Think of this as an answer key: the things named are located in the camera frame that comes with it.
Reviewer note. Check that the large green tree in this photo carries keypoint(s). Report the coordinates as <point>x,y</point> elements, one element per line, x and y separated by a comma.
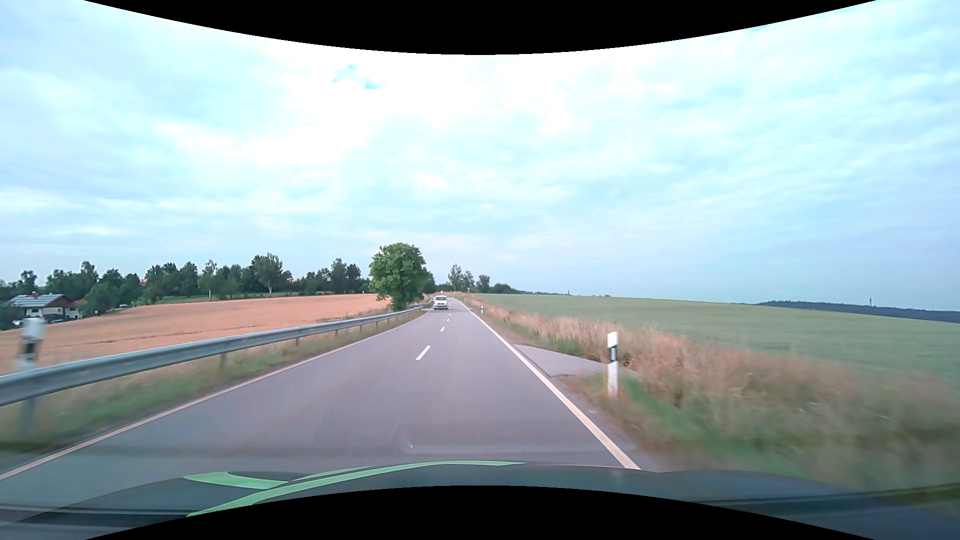
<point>399,274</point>

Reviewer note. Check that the green field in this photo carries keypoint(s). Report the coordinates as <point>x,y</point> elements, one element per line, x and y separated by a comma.
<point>750,326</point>

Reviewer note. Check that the dry grass verge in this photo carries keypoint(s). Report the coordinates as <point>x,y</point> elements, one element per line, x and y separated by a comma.
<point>750,405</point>

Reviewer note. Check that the distant wooded ridge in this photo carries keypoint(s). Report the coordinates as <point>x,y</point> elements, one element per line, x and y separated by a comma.
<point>862,309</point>

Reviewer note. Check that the grey asphalt road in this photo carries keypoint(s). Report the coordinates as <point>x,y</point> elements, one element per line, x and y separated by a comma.
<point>420,405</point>

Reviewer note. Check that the road markings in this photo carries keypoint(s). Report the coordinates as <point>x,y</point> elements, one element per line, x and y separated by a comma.
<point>570,406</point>

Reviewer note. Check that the row of trees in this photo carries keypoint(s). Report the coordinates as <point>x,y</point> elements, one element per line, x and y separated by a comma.
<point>187,279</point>

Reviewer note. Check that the brown crop field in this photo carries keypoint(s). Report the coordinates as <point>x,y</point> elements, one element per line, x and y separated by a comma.
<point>180,322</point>

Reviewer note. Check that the white car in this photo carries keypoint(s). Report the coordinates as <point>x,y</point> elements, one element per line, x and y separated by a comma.
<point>440,302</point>

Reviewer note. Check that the house with dark roof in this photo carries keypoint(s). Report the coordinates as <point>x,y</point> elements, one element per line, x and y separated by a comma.
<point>46,306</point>

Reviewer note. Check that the car's own bonnet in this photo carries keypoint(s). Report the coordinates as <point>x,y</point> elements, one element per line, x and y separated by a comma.
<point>465,480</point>

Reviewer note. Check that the grey metal guard rail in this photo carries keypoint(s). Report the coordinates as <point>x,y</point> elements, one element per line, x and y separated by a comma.
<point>150,358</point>

